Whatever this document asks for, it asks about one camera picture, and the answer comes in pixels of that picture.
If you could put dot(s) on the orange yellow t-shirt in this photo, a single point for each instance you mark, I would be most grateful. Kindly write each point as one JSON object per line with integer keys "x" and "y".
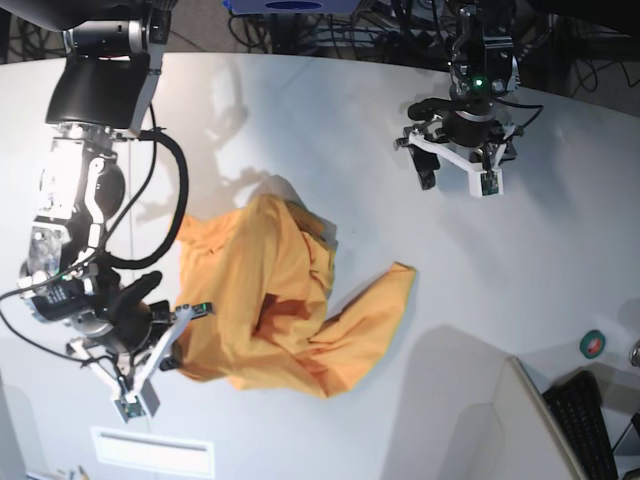
{"x": 267, "y": 271}

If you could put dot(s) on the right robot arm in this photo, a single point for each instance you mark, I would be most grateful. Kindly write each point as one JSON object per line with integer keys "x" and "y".
{"x": 114, "y": 53}

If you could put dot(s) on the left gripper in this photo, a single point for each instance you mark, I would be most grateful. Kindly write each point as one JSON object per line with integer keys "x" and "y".
{"x": 465, "y": 122}

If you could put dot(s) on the white paper label on table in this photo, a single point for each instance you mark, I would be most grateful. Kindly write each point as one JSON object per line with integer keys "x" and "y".
{"x": 157, "y": 454}

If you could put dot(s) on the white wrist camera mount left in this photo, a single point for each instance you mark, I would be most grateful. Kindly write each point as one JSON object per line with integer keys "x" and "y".
{"x": 484, "y": 178}

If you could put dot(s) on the black keyboard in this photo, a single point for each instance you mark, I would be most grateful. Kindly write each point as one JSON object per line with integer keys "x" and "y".
{"x": 576, "y": 406}

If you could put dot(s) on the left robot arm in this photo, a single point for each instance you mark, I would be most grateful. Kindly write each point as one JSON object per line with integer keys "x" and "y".
{"x": 478, "y": 46}

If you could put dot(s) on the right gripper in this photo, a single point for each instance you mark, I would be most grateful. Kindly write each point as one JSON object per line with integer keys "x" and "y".
{"x": 102, "y": 310}

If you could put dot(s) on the green tape roll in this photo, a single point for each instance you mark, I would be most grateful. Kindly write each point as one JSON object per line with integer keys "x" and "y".
{"x": 592, "y": 344}

